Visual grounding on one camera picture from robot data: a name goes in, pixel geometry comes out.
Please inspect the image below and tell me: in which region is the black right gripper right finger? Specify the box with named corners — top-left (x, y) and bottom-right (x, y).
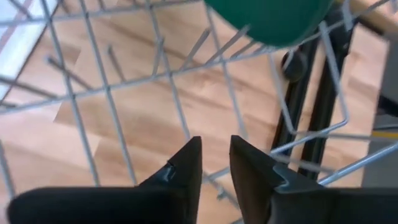
top-left (229, 134), bottom-right (398, 224)

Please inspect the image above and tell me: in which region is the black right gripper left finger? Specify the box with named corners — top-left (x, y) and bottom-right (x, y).
top-left (6, 136), bottom-right (203, 224)

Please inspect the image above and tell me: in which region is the grey wire dish rack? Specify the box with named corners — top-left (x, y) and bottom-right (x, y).
top-left (0, 0), bottom-right (398, 224)

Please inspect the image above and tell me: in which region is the dark green plate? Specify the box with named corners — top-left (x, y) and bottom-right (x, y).
top-left (203, 0), bottom-right (336, 48)

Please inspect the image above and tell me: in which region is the white red-striped dish towel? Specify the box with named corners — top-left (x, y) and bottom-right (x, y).
top-left (0, 0), bottom-right (58, 100)

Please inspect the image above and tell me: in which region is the beige desk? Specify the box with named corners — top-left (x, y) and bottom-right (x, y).
top-left (337, 0), bottom-right (398, 37)

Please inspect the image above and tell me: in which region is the black aluminium table frame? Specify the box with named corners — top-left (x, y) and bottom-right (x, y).
top-left (269, 6), bottom-right (357, 181)

